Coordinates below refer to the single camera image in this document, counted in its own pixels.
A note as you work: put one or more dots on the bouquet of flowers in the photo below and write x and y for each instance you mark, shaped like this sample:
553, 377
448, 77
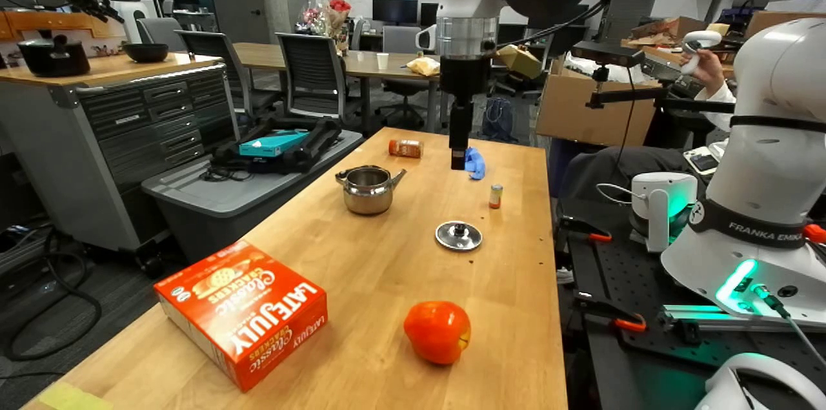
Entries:
330, 19

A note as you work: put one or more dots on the large cardboard box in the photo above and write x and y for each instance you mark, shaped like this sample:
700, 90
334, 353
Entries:
581, 110

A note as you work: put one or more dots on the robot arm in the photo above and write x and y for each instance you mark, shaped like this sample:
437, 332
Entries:
774, 139

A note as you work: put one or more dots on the teal box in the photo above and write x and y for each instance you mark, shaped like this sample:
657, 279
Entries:
274, 143

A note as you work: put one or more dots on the yellow tape patch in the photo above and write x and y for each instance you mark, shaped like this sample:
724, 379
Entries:
71, 398

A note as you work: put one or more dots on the grey storage bin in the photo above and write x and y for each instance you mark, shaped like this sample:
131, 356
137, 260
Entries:
213, 210

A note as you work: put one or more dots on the orange black clamp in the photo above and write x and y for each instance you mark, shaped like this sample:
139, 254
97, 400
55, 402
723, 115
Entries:
584, 229
613, 314

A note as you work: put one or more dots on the person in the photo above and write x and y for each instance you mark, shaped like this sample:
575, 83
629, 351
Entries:
619, 168

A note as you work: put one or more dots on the grey tool cabinet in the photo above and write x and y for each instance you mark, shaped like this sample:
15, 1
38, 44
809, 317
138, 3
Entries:
129, 139

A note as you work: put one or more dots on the blue glove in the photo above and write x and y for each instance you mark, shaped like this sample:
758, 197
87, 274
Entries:
476, 163

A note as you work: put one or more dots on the black case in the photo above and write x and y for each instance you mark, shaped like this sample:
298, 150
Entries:
319, 139

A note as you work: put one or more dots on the yellow bag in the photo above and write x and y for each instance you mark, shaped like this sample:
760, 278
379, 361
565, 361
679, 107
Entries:
423, 66

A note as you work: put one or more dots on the black bowl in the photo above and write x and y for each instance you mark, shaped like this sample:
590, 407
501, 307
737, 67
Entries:
146, 51

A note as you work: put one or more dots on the stack of cardboard boxes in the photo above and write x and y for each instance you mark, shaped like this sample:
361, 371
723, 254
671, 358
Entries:
671, 32

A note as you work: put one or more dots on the white device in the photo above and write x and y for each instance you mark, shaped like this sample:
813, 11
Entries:
658, 203

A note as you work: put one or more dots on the black pot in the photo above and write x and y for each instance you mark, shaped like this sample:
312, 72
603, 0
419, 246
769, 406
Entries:
55, 58

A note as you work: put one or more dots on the hand controller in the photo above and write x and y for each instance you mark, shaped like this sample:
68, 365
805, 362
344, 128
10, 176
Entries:
697, 43

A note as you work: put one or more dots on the row of monitors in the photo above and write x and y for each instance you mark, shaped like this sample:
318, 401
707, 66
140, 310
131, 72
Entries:
395, 11

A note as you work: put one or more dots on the wooden meeting table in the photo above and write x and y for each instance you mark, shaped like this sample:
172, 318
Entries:
361, 64

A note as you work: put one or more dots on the row of office chairs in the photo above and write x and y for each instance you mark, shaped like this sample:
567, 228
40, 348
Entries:
310, 77

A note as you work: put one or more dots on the steel kettle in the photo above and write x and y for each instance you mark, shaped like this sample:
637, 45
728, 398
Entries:
368, 194

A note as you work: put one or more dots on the white paper cup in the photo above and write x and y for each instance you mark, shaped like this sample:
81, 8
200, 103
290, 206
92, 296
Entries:
382, 61

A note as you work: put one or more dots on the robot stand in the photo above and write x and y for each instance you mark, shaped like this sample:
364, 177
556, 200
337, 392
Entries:
619, 281

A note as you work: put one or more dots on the white headset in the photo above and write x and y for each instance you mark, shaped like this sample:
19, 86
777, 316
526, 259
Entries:
761, 384

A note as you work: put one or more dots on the camera on mount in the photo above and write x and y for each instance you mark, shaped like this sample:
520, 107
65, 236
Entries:
610, 53

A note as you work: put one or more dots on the blue bag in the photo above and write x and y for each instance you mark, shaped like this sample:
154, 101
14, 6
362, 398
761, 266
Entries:
498, 119

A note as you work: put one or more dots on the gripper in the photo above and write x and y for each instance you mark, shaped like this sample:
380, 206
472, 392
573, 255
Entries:
464, 77

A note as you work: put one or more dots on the orange cracker box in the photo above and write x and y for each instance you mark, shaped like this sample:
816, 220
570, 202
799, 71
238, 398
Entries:
245, 313

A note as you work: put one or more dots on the small tan box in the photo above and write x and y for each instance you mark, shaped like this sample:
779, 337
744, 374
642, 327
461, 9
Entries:
519, 61

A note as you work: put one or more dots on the orange spice bottle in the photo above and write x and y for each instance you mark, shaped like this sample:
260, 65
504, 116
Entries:
405, 148

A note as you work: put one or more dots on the steel kettle lid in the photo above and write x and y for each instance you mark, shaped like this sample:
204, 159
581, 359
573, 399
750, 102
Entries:
458, 237

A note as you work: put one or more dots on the small yellow bottle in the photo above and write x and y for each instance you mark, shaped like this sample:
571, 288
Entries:
495, 197

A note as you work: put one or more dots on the aluminium rail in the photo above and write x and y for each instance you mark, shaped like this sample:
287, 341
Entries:
690, 314

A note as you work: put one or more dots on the red apple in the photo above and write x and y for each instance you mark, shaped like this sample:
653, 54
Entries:
437, 332

